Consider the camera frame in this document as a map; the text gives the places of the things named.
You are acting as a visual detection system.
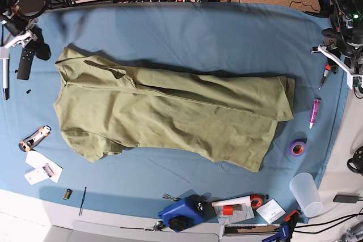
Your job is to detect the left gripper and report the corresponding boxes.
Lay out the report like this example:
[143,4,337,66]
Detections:
[311,12,362,89]

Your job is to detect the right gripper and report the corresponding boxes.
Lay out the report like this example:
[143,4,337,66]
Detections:
[1,14,51,61]

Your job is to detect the olive green t-shirt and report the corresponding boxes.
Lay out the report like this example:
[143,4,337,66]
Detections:
[54,48,295,172]

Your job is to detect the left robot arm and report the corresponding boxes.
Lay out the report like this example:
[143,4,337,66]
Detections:
[311,0,362,92]

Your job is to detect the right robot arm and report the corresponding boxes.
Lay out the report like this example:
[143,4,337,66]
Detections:
[1,0,51,61]

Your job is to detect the black remote control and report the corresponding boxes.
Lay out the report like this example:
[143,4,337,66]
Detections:
[17,48,35,80]

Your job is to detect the black marker pen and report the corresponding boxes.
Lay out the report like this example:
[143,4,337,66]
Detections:
[2,58,9,101]

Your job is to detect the purple glue tube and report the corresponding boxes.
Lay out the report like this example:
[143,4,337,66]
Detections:
[309,98,321,129]

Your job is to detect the orange grey utility knife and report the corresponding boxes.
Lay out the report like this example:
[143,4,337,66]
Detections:
[19,125,51,152]

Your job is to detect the purple tape roll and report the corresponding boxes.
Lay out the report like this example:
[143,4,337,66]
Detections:
[288,138,307,157]

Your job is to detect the blue table cloth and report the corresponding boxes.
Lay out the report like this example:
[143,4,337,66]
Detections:
[1,3,348,218]

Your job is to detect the white paper sheets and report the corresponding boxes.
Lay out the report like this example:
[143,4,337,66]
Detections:
[24,150,63,185]

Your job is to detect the translucent plastic cup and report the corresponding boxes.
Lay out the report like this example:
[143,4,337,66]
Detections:
[289,172,323,218]

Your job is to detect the small green battery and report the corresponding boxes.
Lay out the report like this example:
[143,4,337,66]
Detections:
[63,189,73,200]

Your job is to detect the small black adapter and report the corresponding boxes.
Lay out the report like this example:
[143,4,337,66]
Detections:
[333,194,362,203]

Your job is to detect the red tape roll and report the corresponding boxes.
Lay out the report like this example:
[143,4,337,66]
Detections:
[250,194,264,209]

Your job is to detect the white paper card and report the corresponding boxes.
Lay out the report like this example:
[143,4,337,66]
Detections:
[256,199,286,224]

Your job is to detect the blue orange clamp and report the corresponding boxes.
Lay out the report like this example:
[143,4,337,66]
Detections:
[262,210,300,242]

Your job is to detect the clear case with red part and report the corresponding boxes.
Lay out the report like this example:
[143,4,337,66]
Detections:
[212,196,255,226]

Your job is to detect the blue plastic box with knob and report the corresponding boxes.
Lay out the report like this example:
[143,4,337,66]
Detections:
[158,194,206,232]

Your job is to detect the red handled screwdriver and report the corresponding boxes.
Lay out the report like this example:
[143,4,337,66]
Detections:
[319,64,331,90]

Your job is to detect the metal key ring clip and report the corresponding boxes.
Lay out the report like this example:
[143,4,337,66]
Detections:
[144,220,166,232]

